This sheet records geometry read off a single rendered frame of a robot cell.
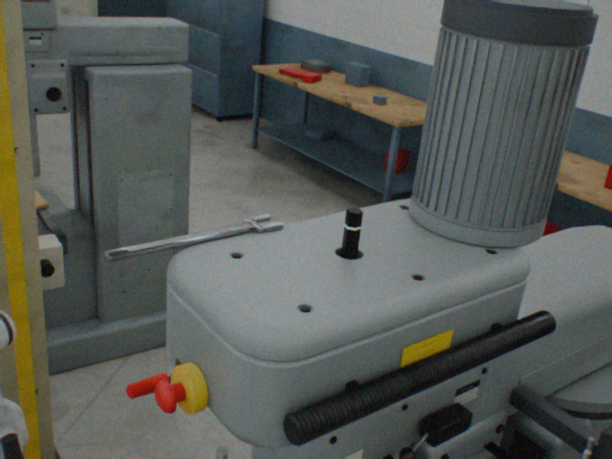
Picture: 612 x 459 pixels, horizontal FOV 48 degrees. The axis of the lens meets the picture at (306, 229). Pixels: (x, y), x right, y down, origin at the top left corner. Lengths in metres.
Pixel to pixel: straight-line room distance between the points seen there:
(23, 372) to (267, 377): 2.22
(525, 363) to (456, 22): 0.54
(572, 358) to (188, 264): 0.71
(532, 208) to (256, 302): 0.43
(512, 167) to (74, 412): 2.98
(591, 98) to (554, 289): 4.38
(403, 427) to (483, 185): 0.34
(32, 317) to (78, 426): 0.91
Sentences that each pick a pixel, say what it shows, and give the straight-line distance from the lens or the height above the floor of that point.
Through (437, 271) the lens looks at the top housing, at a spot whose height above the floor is 1.89.
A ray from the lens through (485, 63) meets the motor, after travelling 0.91.
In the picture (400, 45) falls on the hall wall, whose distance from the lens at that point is 6.77.
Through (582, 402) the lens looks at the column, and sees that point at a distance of 1.32.
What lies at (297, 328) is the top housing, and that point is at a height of 1.89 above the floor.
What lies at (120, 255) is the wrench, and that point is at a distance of 0.84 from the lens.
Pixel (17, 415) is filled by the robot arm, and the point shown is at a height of 1.26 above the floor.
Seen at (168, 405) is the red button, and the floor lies 1.76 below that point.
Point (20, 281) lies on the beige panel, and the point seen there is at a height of 1.00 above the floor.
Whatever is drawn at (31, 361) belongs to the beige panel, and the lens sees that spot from 2.88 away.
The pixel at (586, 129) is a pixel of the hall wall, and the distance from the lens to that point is 5.57.
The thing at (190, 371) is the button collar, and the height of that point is 1.79.
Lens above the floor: 2.28
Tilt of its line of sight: 24 degrees down
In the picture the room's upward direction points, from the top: 6 degrees clockwise
